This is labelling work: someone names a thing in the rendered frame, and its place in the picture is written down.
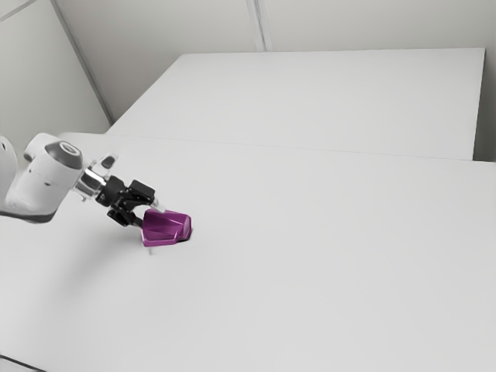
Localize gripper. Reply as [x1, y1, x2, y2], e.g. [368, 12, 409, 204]
[96, 175, 168, 229]

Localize purple faceted mug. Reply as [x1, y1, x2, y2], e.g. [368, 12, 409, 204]
[139, 208, 194, 248]

